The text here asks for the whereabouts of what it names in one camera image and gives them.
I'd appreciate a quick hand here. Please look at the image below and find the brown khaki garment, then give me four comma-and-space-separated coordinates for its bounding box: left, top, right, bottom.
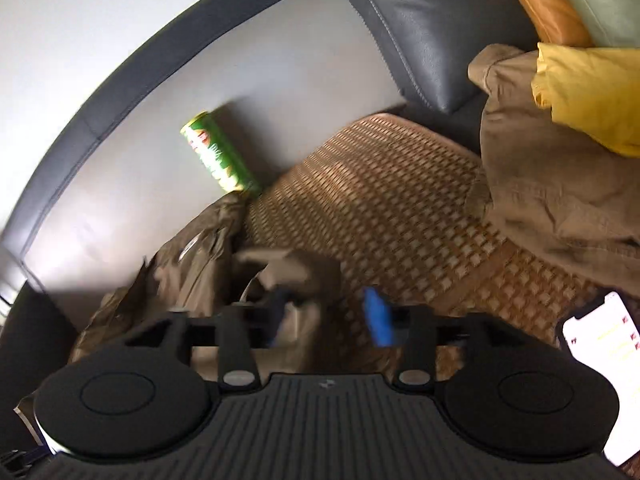
70, 192, 342, 378

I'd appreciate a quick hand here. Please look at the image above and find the woven bamboo seat mat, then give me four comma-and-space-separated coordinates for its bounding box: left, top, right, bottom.
243, 114, 597, 375

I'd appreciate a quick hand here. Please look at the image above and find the white smartphone dark case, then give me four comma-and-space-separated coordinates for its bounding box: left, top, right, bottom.
556, 290, 639, 466

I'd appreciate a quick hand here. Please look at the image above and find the brown folded garment pile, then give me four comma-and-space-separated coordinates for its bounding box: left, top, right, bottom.
468, 44, 639, 296

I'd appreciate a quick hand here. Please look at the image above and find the yellow cloth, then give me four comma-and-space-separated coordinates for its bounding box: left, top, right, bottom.
532, 42, 640, 158

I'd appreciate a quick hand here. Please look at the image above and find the orange pillow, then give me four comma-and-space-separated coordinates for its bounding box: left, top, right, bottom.
518, 0, 593, 48

